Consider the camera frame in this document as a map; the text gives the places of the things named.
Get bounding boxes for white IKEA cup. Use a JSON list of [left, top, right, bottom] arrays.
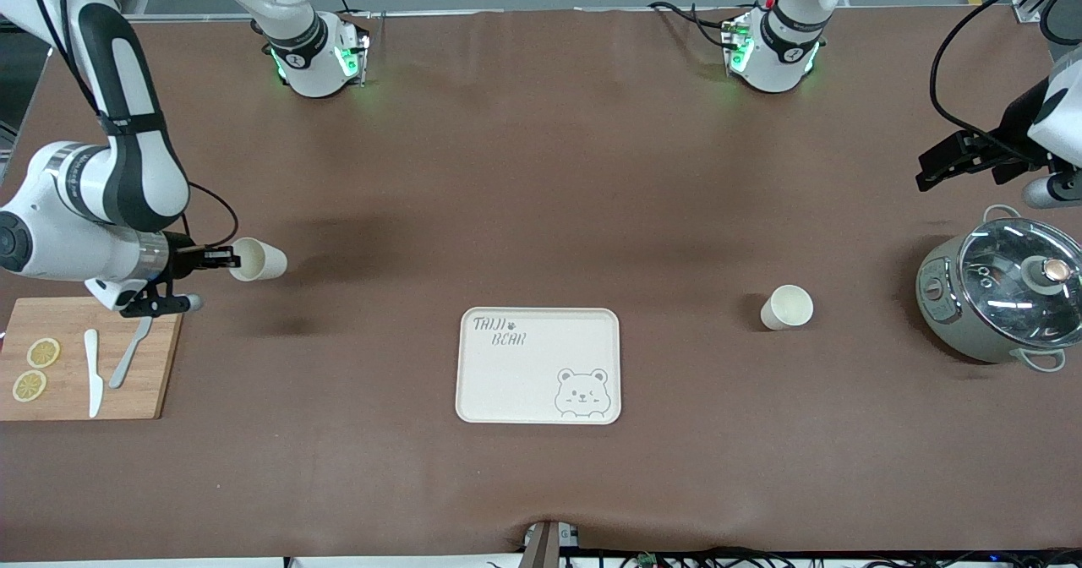
[[759, 285, 815, 331], [228, 237, 288, 282]]

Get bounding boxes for glass pot lid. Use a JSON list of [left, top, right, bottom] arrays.
[[957, 217, 1082, 349]]

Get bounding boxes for wooden cutting board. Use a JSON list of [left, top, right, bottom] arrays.
[[0, 296, 187, 422]]

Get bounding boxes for grey plastic knife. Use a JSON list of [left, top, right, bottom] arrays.
[[108, 314, 156, 390]]

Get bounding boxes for grey electric cooking pot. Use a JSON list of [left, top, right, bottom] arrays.
[[915, 205, 1082, 373]]

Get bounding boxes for white plastic knife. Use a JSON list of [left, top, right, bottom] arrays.
[[83, 329, 104, 419]]

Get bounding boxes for cream bear print tray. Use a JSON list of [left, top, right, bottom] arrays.
[[455, 307, 622, 425]]

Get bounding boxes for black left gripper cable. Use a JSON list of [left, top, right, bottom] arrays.
[[929, 0, 1082, 163]]

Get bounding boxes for black looped cable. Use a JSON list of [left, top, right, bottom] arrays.
[[1037, 0, 1082, 45]]

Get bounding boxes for black arm base cables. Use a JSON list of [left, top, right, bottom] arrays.
[[649, 0, 738, 49]]

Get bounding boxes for metal table edge bracket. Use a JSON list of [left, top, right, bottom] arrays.
[[518, 520, 582, 568]]

